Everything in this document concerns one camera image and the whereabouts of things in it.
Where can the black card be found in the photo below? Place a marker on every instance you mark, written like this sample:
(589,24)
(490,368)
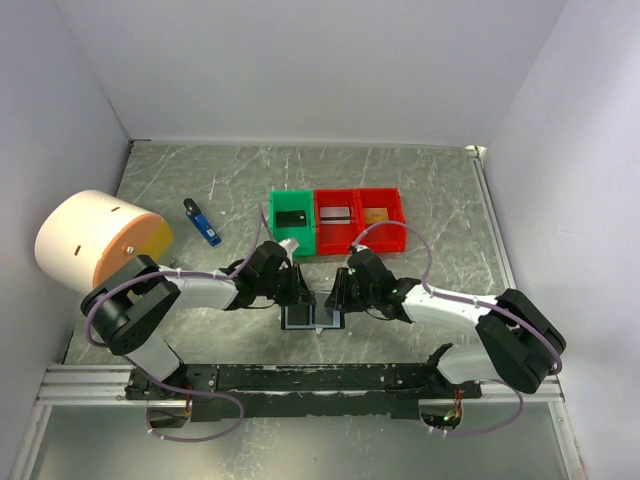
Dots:
(291,219)

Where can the gold VIP card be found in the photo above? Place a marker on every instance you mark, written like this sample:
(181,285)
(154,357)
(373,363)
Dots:
(372,215)

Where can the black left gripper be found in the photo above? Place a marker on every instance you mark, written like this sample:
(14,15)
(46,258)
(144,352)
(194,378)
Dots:
(299,293)

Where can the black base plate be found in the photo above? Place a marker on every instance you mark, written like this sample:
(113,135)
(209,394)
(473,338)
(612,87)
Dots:
(395,390)

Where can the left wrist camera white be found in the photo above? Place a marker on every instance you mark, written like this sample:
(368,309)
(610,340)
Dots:
(290,245)

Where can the aluminium rail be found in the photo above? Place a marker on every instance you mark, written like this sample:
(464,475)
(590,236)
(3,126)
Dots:
(112,384)

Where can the red bin left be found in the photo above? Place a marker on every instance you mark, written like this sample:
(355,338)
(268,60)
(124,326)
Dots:
(335,239)

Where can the red bin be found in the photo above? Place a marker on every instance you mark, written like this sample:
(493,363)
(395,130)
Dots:
(335,239)
(388,238)

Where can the green bin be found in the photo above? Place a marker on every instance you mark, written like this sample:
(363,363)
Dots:
(282,200)

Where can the black leather card holder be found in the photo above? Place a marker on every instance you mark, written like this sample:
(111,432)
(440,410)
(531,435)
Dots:
(311,317)

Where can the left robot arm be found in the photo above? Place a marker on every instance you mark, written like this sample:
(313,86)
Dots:
(127,308)

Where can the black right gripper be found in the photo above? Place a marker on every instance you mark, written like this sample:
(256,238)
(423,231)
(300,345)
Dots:
(339,299)

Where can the silver VIP card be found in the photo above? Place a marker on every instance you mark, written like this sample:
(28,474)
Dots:
(335,215)

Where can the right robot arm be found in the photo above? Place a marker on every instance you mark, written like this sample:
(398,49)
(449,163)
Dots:
(514,342)

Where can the red bin right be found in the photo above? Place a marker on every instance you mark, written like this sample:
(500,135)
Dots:
(388,238)

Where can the blue and black tool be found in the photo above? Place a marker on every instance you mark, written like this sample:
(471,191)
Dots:
(200,222)

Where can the white and orange cylinder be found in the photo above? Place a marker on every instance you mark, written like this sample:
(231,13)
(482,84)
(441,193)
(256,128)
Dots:
(91,235)

